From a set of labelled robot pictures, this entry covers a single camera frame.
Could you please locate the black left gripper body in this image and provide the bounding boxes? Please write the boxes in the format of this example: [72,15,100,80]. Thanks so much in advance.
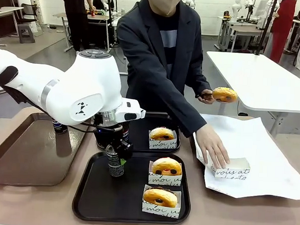
[95,123,125,147]

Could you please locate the black white patterned can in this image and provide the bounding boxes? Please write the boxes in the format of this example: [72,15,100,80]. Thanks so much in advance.
[104,144,126,178]

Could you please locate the plain glazed donut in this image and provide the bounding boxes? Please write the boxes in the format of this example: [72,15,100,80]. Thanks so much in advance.
[149,126,175,141]

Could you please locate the printed white paper donut box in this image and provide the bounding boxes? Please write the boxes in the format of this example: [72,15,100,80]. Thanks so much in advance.
[148,159,185,188]
[141,184,183,219]
[210,156,252,180]

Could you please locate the silver tongs with dark handles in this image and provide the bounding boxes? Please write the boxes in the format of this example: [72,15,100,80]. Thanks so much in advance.
[195,90,219,102]

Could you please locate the yellow sprinkled donut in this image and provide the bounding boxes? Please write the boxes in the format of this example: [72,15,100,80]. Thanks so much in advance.
[212,86,239,104]

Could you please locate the person's left forearm dark sleeve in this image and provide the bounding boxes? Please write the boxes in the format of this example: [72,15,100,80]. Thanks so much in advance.
[183,69,213,96]

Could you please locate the person's right forearm dark sleeve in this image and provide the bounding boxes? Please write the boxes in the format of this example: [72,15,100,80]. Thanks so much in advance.
[148,67,210,139]

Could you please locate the person's right hand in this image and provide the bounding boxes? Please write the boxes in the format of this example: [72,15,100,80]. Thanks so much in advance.
[194,124,232,169]

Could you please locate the person's left hand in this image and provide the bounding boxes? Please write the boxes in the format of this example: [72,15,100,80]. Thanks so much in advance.
[199,88,216,105]

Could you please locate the black plastic tray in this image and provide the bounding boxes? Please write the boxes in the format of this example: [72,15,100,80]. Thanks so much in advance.
[95,109,182,154]
[71,149,194,225]

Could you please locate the person's torso in dark jacket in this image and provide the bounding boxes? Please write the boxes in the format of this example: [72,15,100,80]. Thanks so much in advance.
[112,0,217,116]

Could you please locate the brown plastic tray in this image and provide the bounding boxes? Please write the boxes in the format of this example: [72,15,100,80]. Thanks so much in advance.
[0,111,93,190]

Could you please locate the dark cluttered work desk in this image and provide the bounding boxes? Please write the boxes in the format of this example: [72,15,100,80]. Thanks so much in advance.
[86,12,120,52]

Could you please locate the standing person in black clothes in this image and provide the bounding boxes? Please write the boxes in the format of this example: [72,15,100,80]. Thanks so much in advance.
[56,0,97,56]

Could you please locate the beige table with white leg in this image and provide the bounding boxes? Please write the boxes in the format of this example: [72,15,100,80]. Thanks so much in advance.
[51,11,76,53]

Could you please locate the black tripod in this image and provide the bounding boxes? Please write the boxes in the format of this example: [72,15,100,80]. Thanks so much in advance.
[104,0,121,52]

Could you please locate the grey step stool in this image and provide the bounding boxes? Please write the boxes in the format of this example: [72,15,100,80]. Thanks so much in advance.
[17,23,37,45]

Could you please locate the white paper sheet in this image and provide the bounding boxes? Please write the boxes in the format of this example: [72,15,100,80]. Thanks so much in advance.
[190,113,300,201]

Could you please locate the beige face mask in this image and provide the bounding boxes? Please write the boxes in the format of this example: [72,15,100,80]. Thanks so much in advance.
[148,0,183,17]

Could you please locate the black office chair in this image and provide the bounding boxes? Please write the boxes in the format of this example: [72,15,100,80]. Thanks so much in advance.
[18,3,46,38]

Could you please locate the white table with grey legs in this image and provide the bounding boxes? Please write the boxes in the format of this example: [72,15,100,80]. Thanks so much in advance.
[203,50,300,139]

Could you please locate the light wooden desk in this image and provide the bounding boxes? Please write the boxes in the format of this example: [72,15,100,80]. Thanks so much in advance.
[0,6,25,42]

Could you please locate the grey white work table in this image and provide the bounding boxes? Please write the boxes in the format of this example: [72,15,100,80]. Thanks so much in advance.
[216,15,272,54]

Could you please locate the person in red apron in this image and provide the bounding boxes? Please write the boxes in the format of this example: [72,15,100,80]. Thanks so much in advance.
[269,0,297,63]

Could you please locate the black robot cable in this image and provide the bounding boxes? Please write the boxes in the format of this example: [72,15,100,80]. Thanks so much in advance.
[71,120,115,135]

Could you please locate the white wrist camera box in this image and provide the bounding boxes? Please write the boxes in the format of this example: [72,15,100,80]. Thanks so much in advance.
[116,97,147,124]

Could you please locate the black camera stand pole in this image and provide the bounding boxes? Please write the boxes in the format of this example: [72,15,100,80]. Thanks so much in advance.
[253,0,281,57]

